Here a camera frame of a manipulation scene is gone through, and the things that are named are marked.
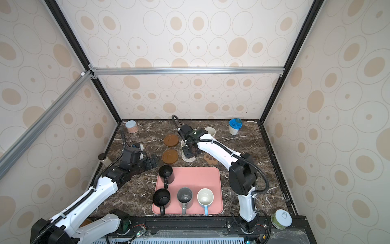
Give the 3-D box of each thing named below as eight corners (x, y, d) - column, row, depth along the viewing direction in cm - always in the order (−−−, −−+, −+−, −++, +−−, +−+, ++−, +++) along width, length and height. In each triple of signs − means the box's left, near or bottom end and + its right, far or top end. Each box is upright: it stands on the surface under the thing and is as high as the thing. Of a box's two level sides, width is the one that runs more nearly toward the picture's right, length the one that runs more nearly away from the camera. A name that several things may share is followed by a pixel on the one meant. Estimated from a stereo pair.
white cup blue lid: (234, 138, 111) (237, 128, 103) (226, 131, 116) (228, 121, 107) (241, 133, 114) (245, 123, 106) (233, 126, 119) (236, 116, 110)
